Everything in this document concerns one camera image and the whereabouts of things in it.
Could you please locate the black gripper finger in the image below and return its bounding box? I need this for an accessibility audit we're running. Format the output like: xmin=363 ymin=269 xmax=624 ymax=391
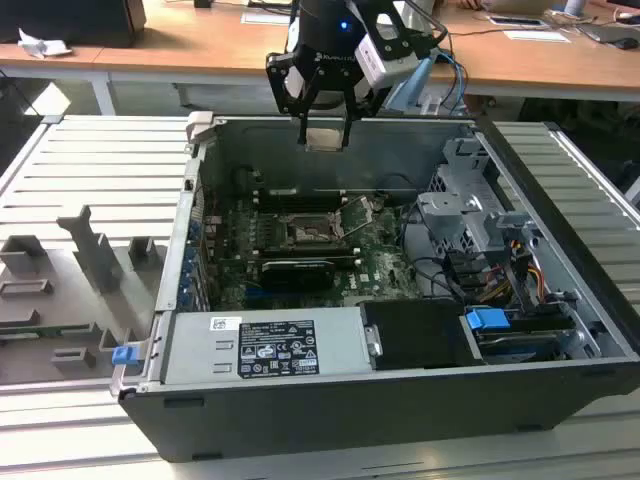
xmin=265 ymin=51 xmax=324 ymax=147
xmin=341 ymin=82 xmax=387 ymax=150

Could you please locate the silver square CPU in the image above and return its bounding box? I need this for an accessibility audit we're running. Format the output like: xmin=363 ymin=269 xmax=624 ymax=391
xmin=305 ymin=126 xmax=346 ymax=152

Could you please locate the metal socket cover frame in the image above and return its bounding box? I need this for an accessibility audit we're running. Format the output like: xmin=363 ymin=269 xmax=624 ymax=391
xmin=335 ymin=195 xmax=377 ymax=240

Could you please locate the black RAM slot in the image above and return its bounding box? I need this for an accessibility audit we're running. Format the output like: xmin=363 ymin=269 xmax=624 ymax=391
xmin=257 ymin=204 xmax=348 ymax=212
xmin=257 ymin=198 xmax=347 ymax=206
xmin=262 ymin=250 xmax=362 ymax=257
xmin=262 ymin=246 xmax=361 ymax=253
xmin=256 ymin=193 xmax=347 ymax=201
xmin=255 ymin=188 xmax=346 ymax=196
xmin=263 ymin=254 xmax=362 ymax=262
xmin=262 ymin=242 xmax=360 ymax=249

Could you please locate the metal CPU socket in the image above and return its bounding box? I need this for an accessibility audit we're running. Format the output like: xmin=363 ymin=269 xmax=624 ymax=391
xmin=277 ymin=210 xmax=349 ymax=247

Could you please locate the white paper sheet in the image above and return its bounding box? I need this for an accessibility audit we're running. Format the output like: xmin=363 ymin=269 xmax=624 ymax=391
xmin=239 ymin=11 xmax=301 ymax=26
xmin=501 ymin=29 xmax=572 ymax=45

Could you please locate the wooden desk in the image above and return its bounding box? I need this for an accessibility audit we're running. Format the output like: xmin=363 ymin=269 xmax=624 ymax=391
xmin=0 ymin=0 xmax=640 ymax=117

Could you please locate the grey metal drive cage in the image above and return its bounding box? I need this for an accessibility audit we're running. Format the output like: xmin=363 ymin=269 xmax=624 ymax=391
xmin=414 ymin=137 xmax=540 ymax=262

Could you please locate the black graphics card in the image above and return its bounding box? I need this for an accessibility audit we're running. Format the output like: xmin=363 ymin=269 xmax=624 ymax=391
xmin=259 ymin=257 xmax=337 ymax=293

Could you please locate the green motherboard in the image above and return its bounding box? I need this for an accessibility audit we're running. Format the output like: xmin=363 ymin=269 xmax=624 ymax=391
xmin=199 ymin=192 xmax=444 ymax=311

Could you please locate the white-framed tablet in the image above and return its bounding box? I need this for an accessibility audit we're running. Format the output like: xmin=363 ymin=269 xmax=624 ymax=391
xmin=488 ymin=14 xmax=545 ymax=28

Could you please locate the black plastic shroud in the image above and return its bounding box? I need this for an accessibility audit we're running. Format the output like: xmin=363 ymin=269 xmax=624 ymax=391
xmin=359 ymin=299 xmax=485 ymax=372

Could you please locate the silver power supply unit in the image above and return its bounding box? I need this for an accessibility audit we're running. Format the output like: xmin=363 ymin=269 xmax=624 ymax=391
xmin=159 ymin=306 xmax=377 ymax=387

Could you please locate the black box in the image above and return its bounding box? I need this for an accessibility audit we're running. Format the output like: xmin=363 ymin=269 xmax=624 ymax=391
xmin=0 ymin=0 xmax=147 ymax=47

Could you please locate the grey laptop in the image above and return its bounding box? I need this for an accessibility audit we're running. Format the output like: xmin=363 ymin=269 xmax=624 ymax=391
xmin=578 ymin=22 xmax=640 ymax=47

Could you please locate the crumpled white paper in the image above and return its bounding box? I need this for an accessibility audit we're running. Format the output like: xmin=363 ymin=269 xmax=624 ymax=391
xmin=17 ymin=27 xmax=72 ymax=60

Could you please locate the grey parts rack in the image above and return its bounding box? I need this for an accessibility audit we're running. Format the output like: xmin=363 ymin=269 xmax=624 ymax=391
xmin=0 ymin=203 xmax=172 ymax=387

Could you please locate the blue case latch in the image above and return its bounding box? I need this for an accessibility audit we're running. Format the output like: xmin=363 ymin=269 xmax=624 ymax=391
xmin=111 ymin=344 xmax=138 ymax=367

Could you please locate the black grey PC case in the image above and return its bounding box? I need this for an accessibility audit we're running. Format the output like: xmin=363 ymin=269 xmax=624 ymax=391
xmin=117 ymin=112 xmax=640 ymax=464

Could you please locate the green RAM stick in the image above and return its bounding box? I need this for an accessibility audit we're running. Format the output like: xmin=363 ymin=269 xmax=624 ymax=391
xmin=0 ymin=323 xmax=94 ymax=336

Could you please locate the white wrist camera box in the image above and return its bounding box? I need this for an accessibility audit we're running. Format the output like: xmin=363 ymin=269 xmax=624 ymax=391
xmin=355 ymin=23 xmax=417 ymax=90

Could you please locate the blue cable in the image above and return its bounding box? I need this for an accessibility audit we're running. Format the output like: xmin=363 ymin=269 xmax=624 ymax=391
xmin=433 ymin=48 xmax=470 ymax=114

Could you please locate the flat black wire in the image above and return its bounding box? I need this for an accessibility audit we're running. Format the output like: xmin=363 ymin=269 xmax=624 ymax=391
xmin=397 ymin=202 xmax=426 ymax=261

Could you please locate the thin black wire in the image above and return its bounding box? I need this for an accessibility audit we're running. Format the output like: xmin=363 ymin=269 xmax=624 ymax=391
xmin=409 ymin=254 xmax=466 ymax=302

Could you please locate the black connector wire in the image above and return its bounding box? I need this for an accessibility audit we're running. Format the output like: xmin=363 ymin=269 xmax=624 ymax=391
xmin=444 ymin=249 xmax=496 ymax=291

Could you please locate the yellow red wire bundle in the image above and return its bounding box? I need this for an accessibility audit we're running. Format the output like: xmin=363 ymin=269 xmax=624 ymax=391
xmin=519 ymin=248 xmax=549 ymax=302

